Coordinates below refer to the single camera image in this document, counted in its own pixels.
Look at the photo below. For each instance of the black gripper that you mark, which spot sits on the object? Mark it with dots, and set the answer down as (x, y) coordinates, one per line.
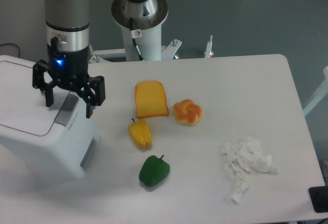
(69, 71)

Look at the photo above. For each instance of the white trash can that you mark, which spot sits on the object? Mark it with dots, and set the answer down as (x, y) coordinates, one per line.
(58, 139)

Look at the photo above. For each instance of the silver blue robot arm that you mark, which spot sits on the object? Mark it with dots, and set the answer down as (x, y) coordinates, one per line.
(67, 32)

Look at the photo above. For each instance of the orange toast slice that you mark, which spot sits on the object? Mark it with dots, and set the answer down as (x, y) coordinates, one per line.
(150, 99)

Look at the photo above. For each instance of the yellow bell pepper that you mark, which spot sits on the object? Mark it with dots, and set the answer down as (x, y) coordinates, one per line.
(140, 133)

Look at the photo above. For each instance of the green bell pepper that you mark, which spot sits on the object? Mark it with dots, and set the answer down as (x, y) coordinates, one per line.
(153, 171)

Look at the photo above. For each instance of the knotted bread roll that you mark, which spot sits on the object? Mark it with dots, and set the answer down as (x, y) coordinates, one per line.
(187, 112)

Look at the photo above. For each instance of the crumpled white tissue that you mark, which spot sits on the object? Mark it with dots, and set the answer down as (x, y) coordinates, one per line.
(242, 158)

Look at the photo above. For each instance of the black device at edge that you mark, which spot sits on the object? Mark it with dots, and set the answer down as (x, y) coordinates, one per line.
(318, 196)

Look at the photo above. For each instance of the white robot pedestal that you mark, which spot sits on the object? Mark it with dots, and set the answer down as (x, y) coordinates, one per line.
(140, 44)

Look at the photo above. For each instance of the white clamp post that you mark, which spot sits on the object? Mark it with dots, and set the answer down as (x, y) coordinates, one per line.
(208, 52)

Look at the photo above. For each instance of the white table leg frame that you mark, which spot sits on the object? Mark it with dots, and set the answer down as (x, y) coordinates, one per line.
(317, 95)

